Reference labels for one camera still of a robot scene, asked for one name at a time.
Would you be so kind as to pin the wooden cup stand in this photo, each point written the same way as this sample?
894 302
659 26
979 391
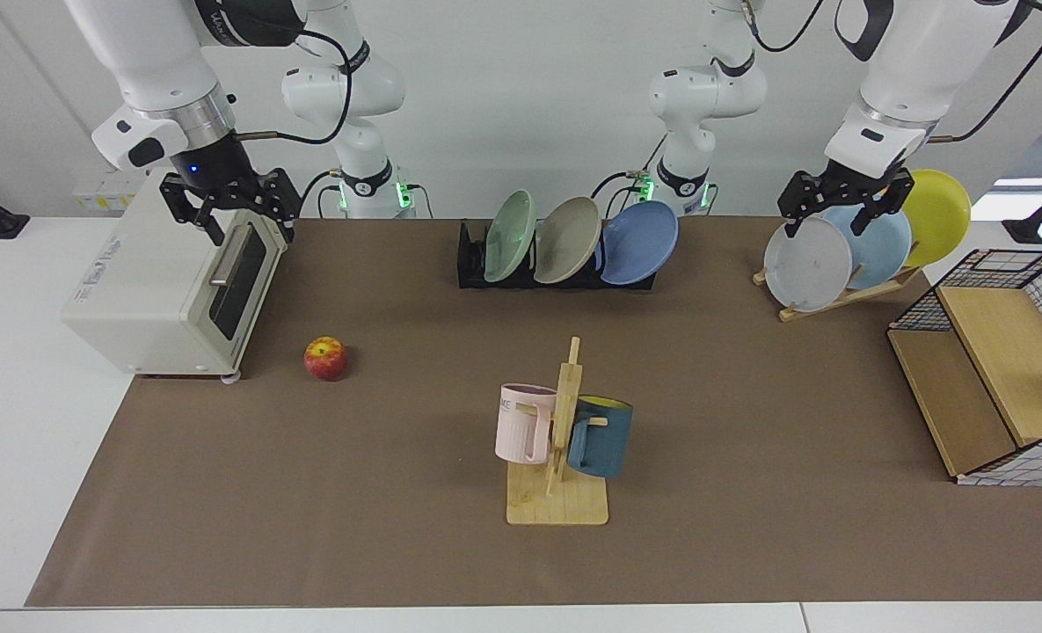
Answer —
556 505

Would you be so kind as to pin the beige plate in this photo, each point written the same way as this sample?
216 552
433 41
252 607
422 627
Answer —
566 239

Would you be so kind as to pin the wooden plate rack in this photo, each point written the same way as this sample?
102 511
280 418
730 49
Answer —
837 299

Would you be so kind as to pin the pale green plate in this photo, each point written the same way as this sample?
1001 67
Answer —
512 233

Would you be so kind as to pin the pale toaster oven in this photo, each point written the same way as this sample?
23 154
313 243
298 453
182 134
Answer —
134 290

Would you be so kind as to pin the red yellow apple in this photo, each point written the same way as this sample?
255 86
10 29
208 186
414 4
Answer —
325 359

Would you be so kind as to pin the light blue plate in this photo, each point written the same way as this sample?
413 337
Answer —
881 251

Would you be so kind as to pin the yellow plate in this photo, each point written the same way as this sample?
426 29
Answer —
938 215

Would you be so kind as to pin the brown table cloth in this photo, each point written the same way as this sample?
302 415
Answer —
309 492

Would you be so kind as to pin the pink cup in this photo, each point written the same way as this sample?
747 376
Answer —
520 431

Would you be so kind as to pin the dark blue cup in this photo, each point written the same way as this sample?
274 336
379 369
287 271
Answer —
604 444

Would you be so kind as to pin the black dish rack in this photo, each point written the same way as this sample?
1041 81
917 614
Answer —
472 264

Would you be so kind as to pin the white power strip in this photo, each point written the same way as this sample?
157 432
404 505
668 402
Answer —
98 189

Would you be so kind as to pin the grey plate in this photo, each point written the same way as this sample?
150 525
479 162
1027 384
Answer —
806 268

